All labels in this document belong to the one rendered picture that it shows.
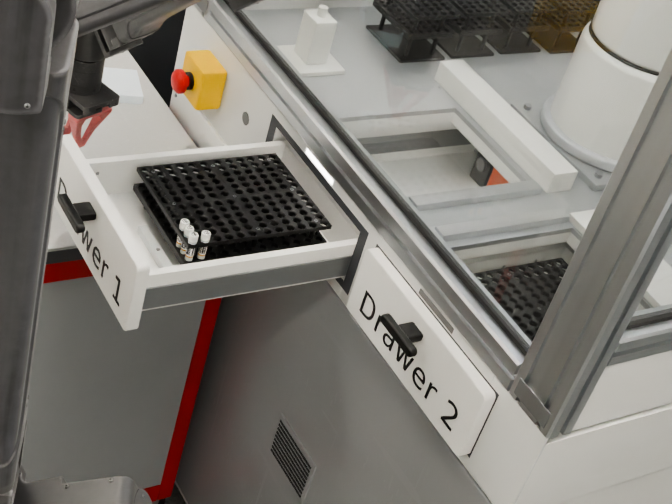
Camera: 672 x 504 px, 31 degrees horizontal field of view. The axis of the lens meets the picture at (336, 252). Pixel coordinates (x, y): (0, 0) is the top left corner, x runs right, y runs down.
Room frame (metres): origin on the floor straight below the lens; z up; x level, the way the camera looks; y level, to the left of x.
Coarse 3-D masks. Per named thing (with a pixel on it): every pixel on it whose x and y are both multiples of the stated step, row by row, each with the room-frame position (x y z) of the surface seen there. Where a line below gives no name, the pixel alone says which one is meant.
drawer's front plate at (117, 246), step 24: (72, 144) 1.34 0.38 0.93; (72, 168) 1.30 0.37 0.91; (72, 192) 1.30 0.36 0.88; (96, 192) 1.25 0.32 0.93; (96, 216) 1.23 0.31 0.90; (120, 216) 1.22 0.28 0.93; (96, 240) 1.22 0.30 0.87; (120, 240) 1.17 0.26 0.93; (96, 264) 1.22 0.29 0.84; (120, 264) 1.17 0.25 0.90; (144, 264) 1.14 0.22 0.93; (120, 288) 1.16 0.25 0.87; (144, 288) 1.14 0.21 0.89; (120, 312) 1.15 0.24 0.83
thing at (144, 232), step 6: (138, 228) 1.31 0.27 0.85; (144, 228) 1.31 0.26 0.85; (138, 234) 1.31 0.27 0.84; (144, 234) 1.30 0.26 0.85; (150, 234) 1.30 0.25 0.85; (144, 240) 1.29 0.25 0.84; (150, 240) 1.29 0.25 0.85; (156, 240) 1.29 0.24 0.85; (150, 246) 1.28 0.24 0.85; (156, 246) 1.28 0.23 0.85; (150, 252) 1.28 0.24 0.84; (156, 252) 1.27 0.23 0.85; (162, 252) 1.27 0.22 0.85; (156, 258) 1.26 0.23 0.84; (162, 258) 1.26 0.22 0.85; (162, 264) 1.25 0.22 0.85; (168, 264) 1.25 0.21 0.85
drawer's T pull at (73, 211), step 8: (64, 200) 1.23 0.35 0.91; (64, 208) 1.23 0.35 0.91; (72, 208) 1.22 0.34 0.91; (80, 208) 1.23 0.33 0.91; (88, 208) 1.23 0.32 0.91; (72, 216) 1.21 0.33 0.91; (80, 216) 1.22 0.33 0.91; (88, 216) 1.22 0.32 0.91; (72, 224) 1.20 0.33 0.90; (80, 224) 1.20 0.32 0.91; (80, 232) 1.19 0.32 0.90
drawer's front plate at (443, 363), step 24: (384, 264) 1.29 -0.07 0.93; (360, 288) 1.31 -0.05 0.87; (384, 288) 1.27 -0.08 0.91; (408, 288) 1.26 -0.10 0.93; (360, 312) 1.30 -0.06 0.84; (384, 312) 1.26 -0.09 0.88; (408, 312) 1.23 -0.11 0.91; (432, 336) 1.19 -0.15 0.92; (408, 360) 1.21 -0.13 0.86; (432, 360) 1.18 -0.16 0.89; (456, 360) 1.15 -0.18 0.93; (408, 384) 1.19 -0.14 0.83; (456, 384) 1.14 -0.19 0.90; (480, 384) 1.12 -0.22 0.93; (432, 408) 1.15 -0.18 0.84; (480, 408) 1.10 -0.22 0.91; (456, 432) 1.11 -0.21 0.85
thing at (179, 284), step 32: (96, 160) 1.37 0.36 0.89; (128, 160) 1.39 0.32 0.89; (160, 160) 1.42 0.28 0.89; (192, 160) 1.46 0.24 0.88; (288, 160) 1.54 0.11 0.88; (128, 192) 1.40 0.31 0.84; (320, 192) 1.47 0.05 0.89; (128, 224) 1.32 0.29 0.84; (320, 224) 1.45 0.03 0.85; (352, 224) 1.41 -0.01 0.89; (256, 256) 1.27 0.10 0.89; (288, 256) 1.30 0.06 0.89; (320, 256) 1.33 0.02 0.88; (160, 288) 1.17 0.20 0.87; (192, 288) 1.20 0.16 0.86; (224, 288) 1.24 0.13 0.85; (256, 288) 1.27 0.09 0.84
